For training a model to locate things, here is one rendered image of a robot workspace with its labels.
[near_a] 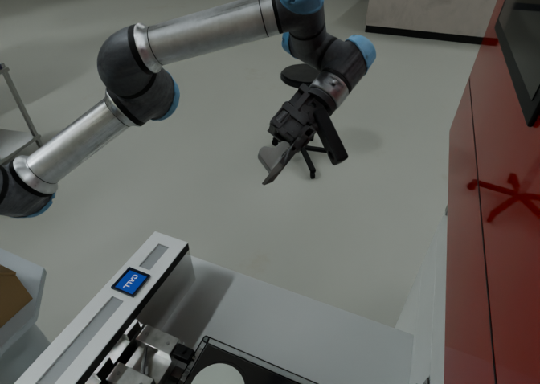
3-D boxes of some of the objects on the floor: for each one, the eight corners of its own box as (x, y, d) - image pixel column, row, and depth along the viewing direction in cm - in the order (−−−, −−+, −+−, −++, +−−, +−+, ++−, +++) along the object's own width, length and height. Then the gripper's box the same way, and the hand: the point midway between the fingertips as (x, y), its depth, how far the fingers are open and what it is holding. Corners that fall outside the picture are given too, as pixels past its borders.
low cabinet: (498, 10, 678) (521, -51, 617) (514, 50, 488) (549, -32, 427) (387, 1, 744) (398, -55, 682) (362, 33, 554) (374, -40, 493)
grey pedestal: (-35, 448, 128) (-235, 335, 78) (63, 341, 160) (-33, 211, 109) (67, 524, 113) (-101, 444, 62) (153, 388, 144) (89, 263, 93)
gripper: (298, 93, 76) (237, 167, 73) (306, 75, 67) (237, 159, 64) (329, 117, 76) (269, 193, 73) (341, 103, 67) (274, 189, 64)
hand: (270, 181), depth 68 cm, fingers closed
